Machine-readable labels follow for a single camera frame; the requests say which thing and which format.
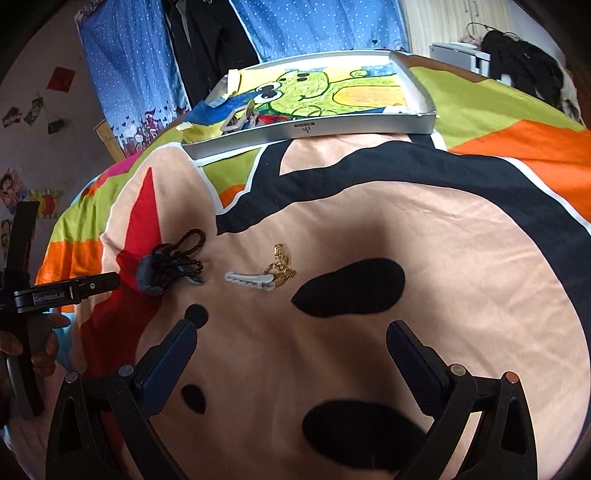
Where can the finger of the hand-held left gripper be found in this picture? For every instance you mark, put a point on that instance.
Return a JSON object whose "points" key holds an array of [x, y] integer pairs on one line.
{"points": [[23, 244], [99, 284]]}

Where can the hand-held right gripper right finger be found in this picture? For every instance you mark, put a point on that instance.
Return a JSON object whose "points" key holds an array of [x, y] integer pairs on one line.
{"points": [[418, 369]]}

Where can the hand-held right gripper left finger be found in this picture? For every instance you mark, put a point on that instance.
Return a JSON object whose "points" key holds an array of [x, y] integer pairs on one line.
{"points": [[168, 364]]}

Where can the white hair clip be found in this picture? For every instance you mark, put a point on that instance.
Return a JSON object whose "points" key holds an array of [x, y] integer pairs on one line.
{"points": [[249, 279]]}

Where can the silver metal tray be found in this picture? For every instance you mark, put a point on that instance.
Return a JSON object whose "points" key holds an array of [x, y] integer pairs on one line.
{"points": [[346, 127]]}

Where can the person's left hand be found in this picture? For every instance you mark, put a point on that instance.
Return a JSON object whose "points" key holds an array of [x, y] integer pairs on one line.
{"points": [[46, 346]]}

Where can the colourful printed blanket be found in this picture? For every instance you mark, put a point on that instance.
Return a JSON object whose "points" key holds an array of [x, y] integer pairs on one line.
{"points": [[323, 207]]}

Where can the hanging dark clothes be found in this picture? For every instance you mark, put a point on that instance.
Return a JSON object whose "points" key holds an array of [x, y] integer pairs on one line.
{"points": [[207, 37]]}

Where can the cartoon dinosaur drawing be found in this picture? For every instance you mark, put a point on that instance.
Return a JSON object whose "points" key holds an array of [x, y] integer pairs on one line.
{"points": [[323, 87]]}

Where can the beige garment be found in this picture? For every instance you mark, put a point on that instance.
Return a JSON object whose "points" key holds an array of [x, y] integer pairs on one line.
{"points": [[570, 99]]}

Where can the white cabinet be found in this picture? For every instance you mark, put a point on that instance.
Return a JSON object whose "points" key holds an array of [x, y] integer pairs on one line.
{"points": [[457, 53]]}

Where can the black clothes pile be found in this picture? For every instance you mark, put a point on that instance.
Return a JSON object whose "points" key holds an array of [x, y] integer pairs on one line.
{"points": [[521, 64]]}

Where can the light wooden wardrobe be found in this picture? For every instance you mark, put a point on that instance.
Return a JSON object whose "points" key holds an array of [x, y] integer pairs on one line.
{"points": [[438, 23]]}

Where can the cartoon figures wall poster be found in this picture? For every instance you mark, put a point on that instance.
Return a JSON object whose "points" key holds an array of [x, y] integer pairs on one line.
{"points": [[4, 237]]}

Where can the yellow cartoon wall sticker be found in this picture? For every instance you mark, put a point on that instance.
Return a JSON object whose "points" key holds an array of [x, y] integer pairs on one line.
{"points": [[48, 203]]}

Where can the dark green wall ornament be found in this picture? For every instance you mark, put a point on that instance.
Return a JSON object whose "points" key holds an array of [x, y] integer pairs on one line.
{"points": [[56, 126]]}

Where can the small wall photo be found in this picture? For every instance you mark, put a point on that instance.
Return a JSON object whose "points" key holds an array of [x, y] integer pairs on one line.
{"points": [[33, 110], [11, 117]]}

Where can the red diamond wall paper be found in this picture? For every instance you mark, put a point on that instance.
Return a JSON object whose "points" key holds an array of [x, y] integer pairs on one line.
{"points": [[62, 79]]}

